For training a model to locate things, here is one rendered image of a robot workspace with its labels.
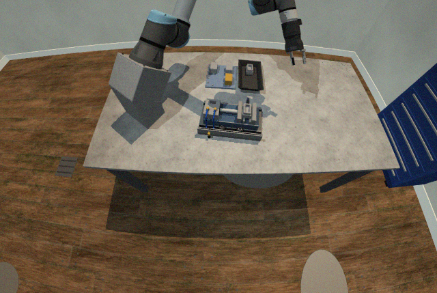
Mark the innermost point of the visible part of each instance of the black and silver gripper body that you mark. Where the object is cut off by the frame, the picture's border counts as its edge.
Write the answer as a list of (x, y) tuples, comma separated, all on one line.
[(291, 30)]

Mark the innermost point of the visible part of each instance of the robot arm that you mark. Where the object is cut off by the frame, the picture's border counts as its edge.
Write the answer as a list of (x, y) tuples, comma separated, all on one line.
[(161, 28)]

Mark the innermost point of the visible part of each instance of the yellow-orange block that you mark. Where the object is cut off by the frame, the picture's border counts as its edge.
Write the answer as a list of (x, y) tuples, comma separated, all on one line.
[(228, 79)]

